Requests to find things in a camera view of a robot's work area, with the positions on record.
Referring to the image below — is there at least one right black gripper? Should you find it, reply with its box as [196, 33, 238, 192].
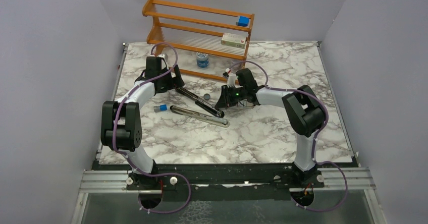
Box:
[215, 84, 247, 109]

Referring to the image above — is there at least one black stapler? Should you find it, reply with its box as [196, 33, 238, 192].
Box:
[175, 87, 225, 118]

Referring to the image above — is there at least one blue grey small cylinder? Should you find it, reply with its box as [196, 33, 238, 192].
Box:
[153, 104, 168, 113]

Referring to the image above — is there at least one silver chrome stapler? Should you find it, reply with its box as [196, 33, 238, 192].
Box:
[170, 105, 230, 128]

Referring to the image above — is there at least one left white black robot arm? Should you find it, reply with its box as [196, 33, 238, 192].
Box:
[100, 54, 185, 189]

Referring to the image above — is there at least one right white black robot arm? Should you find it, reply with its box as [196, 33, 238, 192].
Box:
[215, 68, 328, 187]

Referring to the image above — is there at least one white green staples carton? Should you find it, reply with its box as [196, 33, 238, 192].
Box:
[221, 33, 246, 49]

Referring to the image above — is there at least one blue white plastic jar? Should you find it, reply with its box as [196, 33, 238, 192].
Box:
[196, 52, 209, 68]

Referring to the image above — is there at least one orange wooden shelf rack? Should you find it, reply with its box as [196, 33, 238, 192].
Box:
[142, 0, 255, 85]

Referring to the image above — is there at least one blue box on shelf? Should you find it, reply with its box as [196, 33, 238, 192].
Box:
[236, 16, 250, 27]

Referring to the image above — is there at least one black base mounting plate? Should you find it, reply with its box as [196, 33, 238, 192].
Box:
[126, 163, 324, 202]

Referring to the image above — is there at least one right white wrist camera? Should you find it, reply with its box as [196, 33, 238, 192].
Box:
[223, 68, 237, 87]

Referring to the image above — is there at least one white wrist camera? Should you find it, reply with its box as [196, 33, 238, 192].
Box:
[157, 53, 169, 62]
[223, 68, 237, 87]

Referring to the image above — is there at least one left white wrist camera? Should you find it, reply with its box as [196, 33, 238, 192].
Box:
[157, 53, 169, 62]

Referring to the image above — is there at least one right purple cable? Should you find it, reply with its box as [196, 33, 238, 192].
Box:
[229, 61, 349, 213]

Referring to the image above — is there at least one aluminium frame rail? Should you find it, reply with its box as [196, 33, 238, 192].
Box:
[72, 164, 386, 223]

